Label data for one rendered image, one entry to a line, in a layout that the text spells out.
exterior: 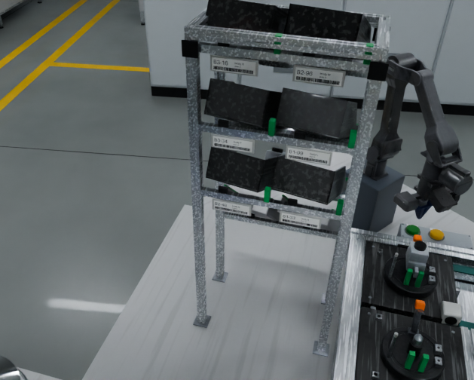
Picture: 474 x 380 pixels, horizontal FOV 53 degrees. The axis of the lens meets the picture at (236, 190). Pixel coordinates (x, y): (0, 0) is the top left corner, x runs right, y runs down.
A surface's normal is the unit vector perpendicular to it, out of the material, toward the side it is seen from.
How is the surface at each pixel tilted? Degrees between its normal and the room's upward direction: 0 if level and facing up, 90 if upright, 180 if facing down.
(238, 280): 0
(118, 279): 0
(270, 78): 90
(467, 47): 90
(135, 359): 0
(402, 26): 90
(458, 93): 90
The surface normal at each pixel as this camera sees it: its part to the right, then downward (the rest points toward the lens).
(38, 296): 0.02, -0.80
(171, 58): -0.10, 0.59
